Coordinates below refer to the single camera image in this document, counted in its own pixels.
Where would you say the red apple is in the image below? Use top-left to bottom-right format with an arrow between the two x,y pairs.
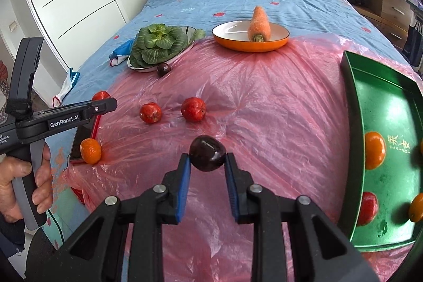
357,192 -> 379,226
139,102 -> 162,124
181,97 -> 206,122

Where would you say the blue cartoon bedsheet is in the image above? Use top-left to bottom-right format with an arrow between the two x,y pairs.
44,0 -> 413,247

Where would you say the large orange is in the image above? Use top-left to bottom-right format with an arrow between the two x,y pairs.
408,192 -> 423,223

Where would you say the orange fruit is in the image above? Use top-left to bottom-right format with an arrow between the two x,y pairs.
365,132 -> 387,170

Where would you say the carrot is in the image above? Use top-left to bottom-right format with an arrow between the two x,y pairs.
247,6 -> 271,42

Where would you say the small dark plum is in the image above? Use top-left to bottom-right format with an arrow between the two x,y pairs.
156,63 -> 171,77

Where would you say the smartphone red case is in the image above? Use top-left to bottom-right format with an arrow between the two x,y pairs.
68,115 -> 101,165

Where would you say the pink plastic sheet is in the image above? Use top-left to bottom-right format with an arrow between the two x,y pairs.
62,34 -> 423,282

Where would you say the orange white plate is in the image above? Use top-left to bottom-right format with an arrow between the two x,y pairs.
211,20 -> 291,54

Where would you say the green tray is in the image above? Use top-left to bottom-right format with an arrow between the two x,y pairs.
338,51 -> 422,252

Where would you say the wooden drawer cabinet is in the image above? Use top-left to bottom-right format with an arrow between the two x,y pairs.
364,0 -> 413,50

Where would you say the dark blue tote bag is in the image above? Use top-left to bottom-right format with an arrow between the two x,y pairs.
402,19 -> 423,71

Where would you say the white red glove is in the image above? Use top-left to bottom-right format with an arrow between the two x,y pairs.
52,67 -> 80,107

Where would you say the left hand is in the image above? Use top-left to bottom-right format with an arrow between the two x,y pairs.
4,140 -> 53,230

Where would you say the small orange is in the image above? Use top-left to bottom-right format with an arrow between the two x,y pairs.
80,138 -> 102,165

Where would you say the red tomato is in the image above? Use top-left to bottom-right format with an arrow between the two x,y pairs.
92,90 -> 111,101

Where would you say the low wooden nightstand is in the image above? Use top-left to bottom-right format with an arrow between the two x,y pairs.
353,5 -> 382,29

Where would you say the green bok choy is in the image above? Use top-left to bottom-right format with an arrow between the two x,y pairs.
128,24 -> 206,69

